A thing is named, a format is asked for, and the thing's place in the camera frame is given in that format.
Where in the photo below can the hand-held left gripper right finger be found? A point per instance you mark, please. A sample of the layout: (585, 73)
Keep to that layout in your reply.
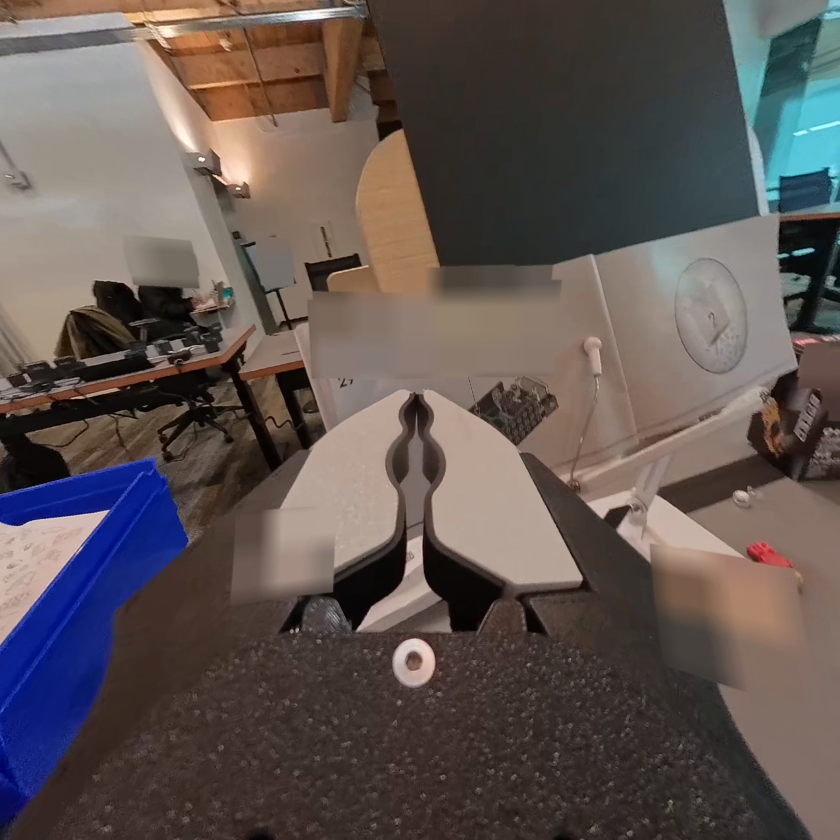
(505, 518)

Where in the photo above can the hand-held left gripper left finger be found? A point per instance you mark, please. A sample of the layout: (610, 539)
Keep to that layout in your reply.
(354, 479)

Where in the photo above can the grey desk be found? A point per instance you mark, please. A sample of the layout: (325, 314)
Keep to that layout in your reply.
(774, 512)

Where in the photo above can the white instruction paper sheet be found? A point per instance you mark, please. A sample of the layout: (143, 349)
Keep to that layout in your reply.
(407, 584)

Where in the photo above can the grey table with black legs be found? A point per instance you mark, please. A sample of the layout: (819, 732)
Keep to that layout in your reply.
(275, 358)

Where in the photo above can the black swivel chair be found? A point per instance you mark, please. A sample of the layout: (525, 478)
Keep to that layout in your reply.
(190, 410)

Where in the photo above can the white easel board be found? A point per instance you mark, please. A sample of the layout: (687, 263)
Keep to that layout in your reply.
(272, 262)

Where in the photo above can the small white round piece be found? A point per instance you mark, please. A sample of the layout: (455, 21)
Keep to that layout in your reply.
(743, 497)

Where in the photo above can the wooden table with black legs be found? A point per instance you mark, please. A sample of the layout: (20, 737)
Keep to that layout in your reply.
(131, 371)

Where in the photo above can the row of black devices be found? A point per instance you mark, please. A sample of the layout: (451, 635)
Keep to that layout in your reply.
(98, 361)

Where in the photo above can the blue plastic bin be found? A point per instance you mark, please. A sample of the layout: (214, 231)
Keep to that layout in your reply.
(85, 577)

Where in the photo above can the olive jacket on chair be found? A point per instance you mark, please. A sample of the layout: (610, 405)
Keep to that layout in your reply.
(92, 331)

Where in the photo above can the toy car box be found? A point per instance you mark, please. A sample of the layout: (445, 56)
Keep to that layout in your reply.
(807, 420)

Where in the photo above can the black backpack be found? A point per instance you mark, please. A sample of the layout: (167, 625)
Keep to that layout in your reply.
(33, 459)

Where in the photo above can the white paper sheets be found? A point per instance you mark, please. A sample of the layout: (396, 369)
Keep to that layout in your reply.
(33, 558)

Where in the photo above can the dark office chair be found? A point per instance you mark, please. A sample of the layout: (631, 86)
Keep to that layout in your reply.
(806, 190)

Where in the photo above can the wall lamp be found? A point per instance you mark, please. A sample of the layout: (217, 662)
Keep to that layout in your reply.
(205, 161)
(237, 190)

